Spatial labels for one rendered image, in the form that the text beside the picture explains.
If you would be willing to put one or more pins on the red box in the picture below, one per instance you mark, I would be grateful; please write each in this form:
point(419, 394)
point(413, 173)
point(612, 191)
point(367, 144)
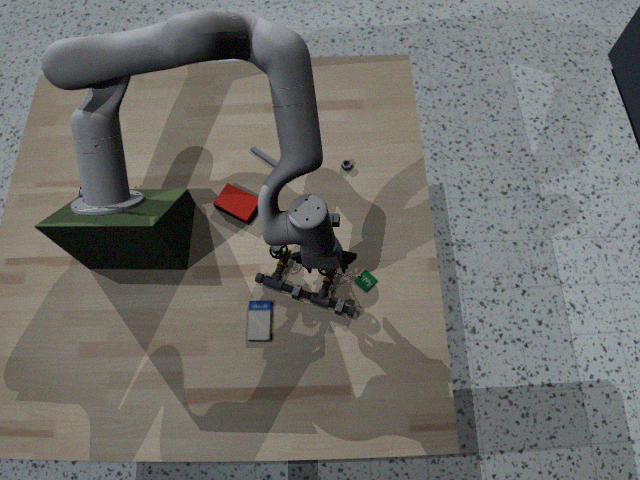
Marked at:
point(237, 203)

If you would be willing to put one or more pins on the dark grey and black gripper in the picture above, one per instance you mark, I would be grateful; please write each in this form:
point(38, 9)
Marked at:
point(337, 258)

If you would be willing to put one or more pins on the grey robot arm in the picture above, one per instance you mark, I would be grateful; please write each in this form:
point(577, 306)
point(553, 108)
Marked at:
point(188, 38)

